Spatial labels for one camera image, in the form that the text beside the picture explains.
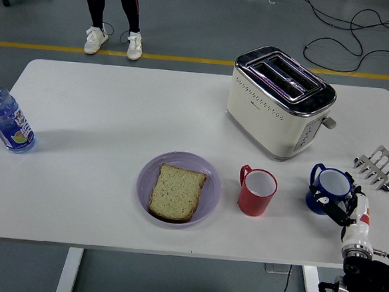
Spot blue cup white inside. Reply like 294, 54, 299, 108
304, 162, 356, 218

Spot slice of toast bread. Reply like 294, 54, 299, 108
147, 162, 209, 225

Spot clear bottle blue cap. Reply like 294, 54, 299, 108
0, 75, 41, 155

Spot white table leg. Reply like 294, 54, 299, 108
300, 265, 329, 292
53, 245, 85, 292

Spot cream chrome two-slot toaster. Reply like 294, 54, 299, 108
222, 43, 342, 166

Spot person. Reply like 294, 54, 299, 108
76, 0, 147, 62

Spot grey box under table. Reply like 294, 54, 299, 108
264, 263, 293, 276

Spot purple plastic plate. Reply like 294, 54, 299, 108
133, 148, 224, 233

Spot red cup white inside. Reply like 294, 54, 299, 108
236, 163, 280, 219

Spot black cable under table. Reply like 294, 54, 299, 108
277, 263, 294, 292

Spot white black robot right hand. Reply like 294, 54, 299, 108
304, 167, 378, 253

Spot silver metal toast rack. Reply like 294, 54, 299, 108
351, 143, 389, 193

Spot long black floor cable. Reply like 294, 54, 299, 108
291, 0, 389, 76

